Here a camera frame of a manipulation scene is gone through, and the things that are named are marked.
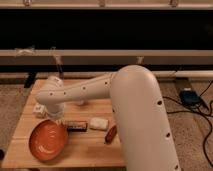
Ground brown oblong snack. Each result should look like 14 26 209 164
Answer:
105 126 117 144

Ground white sponge block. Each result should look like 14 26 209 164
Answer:
89 117 109 131

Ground dark chocolate bar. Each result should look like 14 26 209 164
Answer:
66 121 87 132

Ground white plastic bottle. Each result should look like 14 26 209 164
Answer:
33 103 46 118

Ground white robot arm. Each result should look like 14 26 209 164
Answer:
36 65 181 171

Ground orange ceramic bowl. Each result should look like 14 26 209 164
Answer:
28 120 68 162

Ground blue device on floor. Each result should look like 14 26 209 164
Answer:
179 89 200 106

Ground black floor cable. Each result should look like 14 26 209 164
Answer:
162 79 213 168

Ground white metal rail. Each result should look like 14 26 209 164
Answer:
0 49 213 57

